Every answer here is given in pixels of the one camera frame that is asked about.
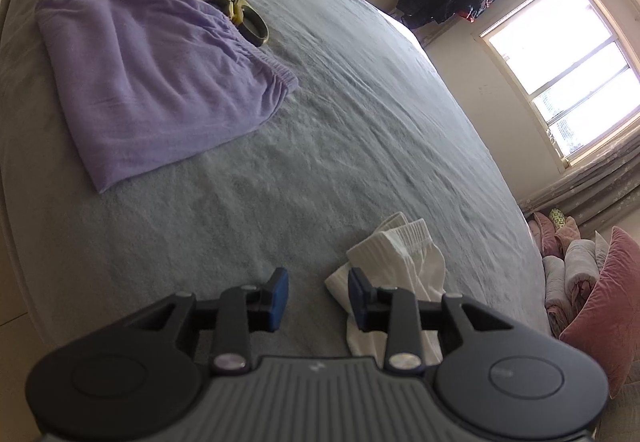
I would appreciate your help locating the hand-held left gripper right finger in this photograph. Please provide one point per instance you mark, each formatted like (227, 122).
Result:
(357, 297)

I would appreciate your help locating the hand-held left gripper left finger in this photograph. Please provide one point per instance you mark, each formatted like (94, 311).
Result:
(280, 294)

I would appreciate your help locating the white knit garment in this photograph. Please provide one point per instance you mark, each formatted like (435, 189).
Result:
(400, 252)

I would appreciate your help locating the small pink cushion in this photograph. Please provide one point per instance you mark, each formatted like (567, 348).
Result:
(545, 234)

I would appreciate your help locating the green patterned item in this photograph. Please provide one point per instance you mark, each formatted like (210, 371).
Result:
(557, 217)

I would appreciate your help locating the folded grey pink quilt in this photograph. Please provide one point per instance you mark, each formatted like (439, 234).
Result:
(575, 267)

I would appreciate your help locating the grey pillow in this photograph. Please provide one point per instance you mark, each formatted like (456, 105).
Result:
(600, 244)

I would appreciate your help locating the pink velvet pillow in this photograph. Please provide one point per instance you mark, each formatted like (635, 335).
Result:
(610, 312)

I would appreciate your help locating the grey star curtain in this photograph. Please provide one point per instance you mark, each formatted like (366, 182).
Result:
(590, 187)

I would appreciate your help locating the purple garment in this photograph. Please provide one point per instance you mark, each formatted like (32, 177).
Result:
(150, 71)

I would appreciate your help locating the yellow scissors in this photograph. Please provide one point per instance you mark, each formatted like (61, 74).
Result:
(252, 24)

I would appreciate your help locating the window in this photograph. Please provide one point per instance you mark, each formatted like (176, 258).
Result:
(565, 61)

